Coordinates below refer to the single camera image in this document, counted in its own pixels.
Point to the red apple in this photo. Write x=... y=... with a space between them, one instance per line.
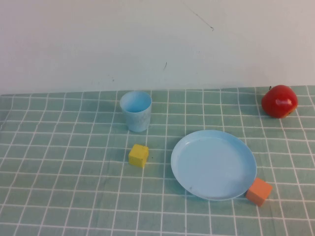
x=279 y=101

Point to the light blue plastic cup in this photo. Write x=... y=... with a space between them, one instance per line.
x=136 y=115

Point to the yellow cube block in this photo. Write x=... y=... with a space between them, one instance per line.
x=138 y=156

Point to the light blue plastic plate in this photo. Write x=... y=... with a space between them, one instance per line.
x=211 y=167

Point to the orange cube block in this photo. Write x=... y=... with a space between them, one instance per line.
x=259 y=191

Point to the green white checkered tablecloth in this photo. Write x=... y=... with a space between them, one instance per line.
x=73 y=172

